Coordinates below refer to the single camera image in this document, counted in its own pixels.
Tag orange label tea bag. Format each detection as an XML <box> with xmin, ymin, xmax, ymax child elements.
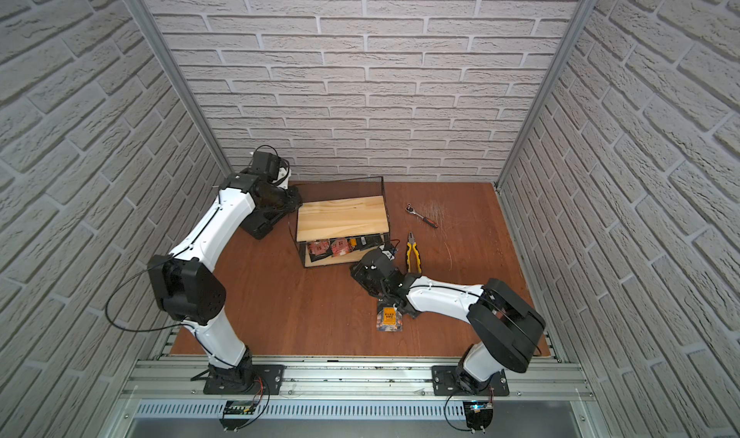
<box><xmin>376</xmin><ymin>302</ymin><xmax>403</xmax><ymax>332</ymax></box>

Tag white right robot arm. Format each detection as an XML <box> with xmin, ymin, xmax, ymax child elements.
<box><xmin>351</xmin><ymin>249</ymin><xmax>545</xmax><ymax>395</ymax></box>

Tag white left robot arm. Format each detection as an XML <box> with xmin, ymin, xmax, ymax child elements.
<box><xmin>148</xmin><ymin>168</ymin><xmax>301</xmax><ymax>372</ymax></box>

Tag black tea bag lower shelf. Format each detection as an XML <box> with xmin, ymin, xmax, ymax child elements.
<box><xmin>348</xmin><ymin>235</ymin><xmax>385</xmax><ymax>251</ymax></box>

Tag red tea bag lower shelf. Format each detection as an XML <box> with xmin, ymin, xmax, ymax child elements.
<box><xmin>306</xmin><ymin>239</ymin><xmax>333</xmax><ymax>262</ymax></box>

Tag right controller board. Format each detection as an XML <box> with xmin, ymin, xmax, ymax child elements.
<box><xmin>462</xmin><ymin>401</ymin><xmax>494</xmax><ymax>433</ymax></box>

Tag controller board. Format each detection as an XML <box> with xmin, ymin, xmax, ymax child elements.
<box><xmin>220</xmin><ymin>401</ymin><xmax>265</xmax><ymax>431</ymax></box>
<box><xmin>462</xmin><ymin>401</ymin><xmax>494</xmax><ymax>433</ymax></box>

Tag left controller board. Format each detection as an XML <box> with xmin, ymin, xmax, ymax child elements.
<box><xmin>220</xmin><ymin>401</ymin><xmax>265</xmax><ymax>431</ymax></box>

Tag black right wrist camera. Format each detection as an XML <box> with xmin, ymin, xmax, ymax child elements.
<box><xmin>379</xmin><ymin>241</ymin><xmax>398</xmax><ymax>261</ymax></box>

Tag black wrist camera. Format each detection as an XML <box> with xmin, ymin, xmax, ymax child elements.
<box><xmin>246</xmin><ymin>151</ymin><xmax>286</xmax><ymax>185</ymax></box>
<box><xmin>379</xmin><ymin>241</ymin><xmax>398</xmax><ymax>261</ymax></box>

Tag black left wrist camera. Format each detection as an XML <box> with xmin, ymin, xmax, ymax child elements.
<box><xmin>246</xmin><ymin>151</ymin><xmax>286</xmax><ymax>185</ymax></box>

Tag yellow handled pliers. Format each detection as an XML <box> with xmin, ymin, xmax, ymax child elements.
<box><xmin>406</xmin><ymin>232</ymin><xmax>422</xmax><ymax>274</ymax></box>

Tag wooden two-tier wire shelf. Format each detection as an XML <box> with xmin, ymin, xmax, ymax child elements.
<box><xmin>294</xmin><ymin>176</ymin><xmax>391</xmax><ymax>268</ymax></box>

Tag red handled ratchet wrench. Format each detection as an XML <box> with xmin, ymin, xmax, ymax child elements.
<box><xmin>406</xmin><ymin>204</ymin><xmax>439</xmax><ymax>229</ymax></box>

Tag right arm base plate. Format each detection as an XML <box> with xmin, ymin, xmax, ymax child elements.
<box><xmin>431</xmin><ymin>366</ymin><xmax>510</xmax><ymax>398</ymax></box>

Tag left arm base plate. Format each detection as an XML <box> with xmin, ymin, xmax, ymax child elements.
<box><xmin>203</xmin><ymin>364</ymin><xmax>285</xmax><ymax>395</ymax></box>

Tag aluminium mounting rail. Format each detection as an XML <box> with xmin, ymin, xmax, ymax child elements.
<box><xmin>121</xmin><ymin>355</ymin><xmax>595</xmax><ymax>401</ymax></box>

